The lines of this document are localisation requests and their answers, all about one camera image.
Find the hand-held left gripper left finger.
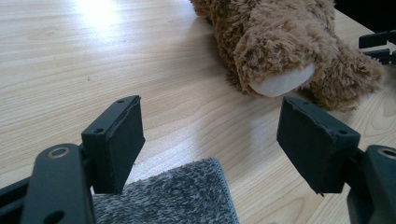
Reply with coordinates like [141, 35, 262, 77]
[81, 94, 146, 195]

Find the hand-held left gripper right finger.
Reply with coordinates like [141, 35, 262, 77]
[276, 96, 361, 195]

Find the grey fuzzy cloth garment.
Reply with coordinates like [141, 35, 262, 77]
[92, 158, 241, 224]

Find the brown plush teddy bear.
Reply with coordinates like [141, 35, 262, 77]
[190, 0, 387, 112]

